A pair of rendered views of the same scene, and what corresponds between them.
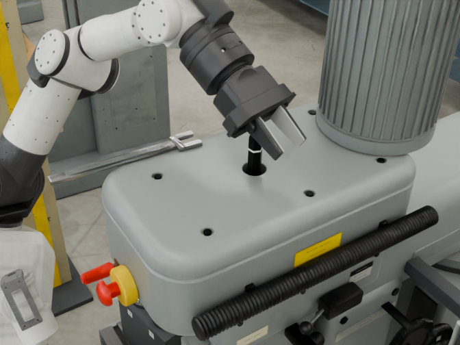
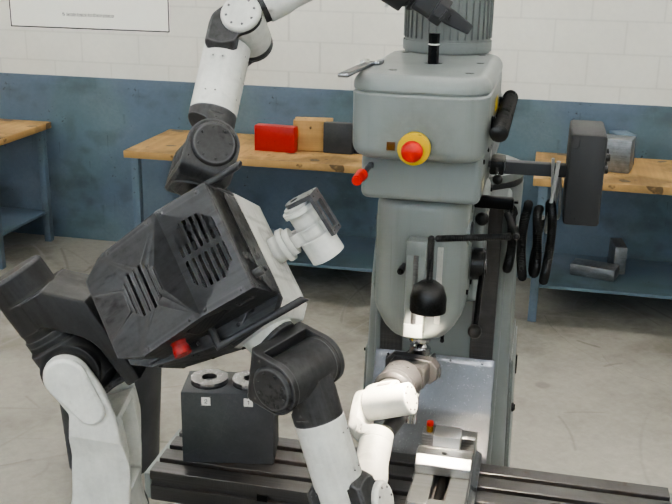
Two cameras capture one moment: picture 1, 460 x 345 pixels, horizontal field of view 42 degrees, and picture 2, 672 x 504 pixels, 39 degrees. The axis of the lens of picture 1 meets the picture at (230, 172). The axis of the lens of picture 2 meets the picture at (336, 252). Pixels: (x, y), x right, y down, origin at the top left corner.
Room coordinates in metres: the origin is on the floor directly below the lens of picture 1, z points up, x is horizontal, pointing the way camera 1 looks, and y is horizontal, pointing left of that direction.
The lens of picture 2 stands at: (-0.51, 1.44, 2.11)
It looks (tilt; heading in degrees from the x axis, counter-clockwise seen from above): 18 degrees down; 316
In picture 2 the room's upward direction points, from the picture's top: 1 degrees clockwise
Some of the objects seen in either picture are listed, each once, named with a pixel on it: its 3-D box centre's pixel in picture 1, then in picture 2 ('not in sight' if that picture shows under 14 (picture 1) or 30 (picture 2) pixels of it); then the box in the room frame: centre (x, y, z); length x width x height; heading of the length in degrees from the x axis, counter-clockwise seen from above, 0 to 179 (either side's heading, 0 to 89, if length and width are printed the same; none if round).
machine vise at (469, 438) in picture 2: not in sight; (444, 469); (0.66, -0.05, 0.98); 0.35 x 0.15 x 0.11; 123
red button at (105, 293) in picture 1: (109, 291); (412, 151); (0.60, 0.17, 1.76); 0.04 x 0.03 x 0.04; 34
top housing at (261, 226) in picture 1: (259, 205); (432, 101); (0.75, -0.05, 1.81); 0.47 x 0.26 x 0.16; 124
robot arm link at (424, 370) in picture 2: not in sight; (405, 376); (0.70, 0.05, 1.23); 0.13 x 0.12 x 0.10; 24
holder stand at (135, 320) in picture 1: (158, 326); (231, 414); (1.12, 0.20, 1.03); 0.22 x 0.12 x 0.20; 44
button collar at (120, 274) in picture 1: (123, 285); (414, 148); (0.61, 0.15, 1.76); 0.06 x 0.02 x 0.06; 34
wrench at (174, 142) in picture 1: (126, 157); (359, 67); (0.75, 0.16, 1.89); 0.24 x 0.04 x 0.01; 121
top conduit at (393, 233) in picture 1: (326, 264); (503, 113); (0.64, -0.15, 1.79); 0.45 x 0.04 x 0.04; 124
